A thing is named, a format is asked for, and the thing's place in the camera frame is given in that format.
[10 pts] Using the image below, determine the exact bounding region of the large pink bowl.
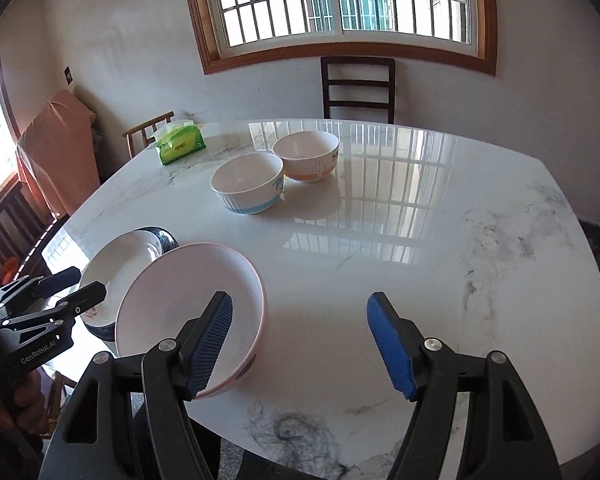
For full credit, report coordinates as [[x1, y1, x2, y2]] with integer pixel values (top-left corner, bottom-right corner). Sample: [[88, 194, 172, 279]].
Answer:
[[116, 242, 268, 399]]

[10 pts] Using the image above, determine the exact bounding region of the white bowl with blue stripe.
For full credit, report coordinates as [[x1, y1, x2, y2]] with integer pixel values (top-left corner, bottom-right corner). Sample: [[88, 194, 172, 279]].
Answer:
[[210, 151, 284, 214]]

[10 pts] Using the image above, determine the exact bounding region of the white bowl with orange rabbit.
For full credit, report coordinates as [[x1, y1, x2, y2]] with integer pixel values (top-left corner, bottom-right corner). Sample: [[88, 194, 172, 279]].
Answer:
[[272, 130, 340, 183]]

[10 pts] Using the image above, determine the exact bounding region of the operator left hand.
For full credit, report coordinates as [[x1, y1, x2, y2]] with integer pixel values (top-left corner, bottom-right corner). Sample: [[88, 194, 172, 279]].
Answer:
[[0, 370, 48, 434]]

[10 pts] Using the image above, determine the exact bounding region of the white plate with dark rim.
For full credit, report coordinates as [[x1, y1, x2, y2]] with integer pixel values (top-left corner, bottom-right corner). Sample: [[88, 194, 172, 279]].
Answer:
[[80, 226, 178, 342]]

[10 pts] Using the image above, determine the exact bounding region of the orange cloth-covered furniture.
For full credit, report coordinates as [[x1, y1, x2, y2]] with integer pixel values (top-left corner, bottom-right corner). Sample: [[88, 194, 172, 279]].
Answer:
[[16, 90, 100, 218]]

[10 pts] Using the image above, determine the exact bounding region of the light wooden chair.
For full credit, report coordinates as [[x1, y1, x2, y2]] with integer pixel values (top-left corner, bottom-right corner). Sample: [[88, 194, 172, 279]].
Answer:
[[122, 110, 174, 158]]

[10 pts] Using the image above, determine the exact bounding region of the green tissue pack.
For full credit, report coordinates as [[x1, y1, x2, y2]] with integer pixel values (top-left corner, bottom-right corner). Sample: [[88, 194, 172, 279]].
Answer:
[[154, 120, 206, 166]]

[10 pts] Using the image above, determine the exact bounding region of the wood-framed barred window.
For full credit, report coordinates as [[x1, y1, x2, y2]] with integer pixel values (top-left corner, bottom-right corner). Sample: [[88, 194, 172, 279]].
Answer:
[[187, 0, 498, 75]]

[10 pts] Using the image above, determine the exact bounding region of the black wall switch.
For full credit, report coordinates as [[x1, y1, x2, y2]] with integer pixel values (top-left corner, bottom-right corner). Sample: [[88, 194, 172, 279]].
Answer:
[[64, 66, 73, 85]]

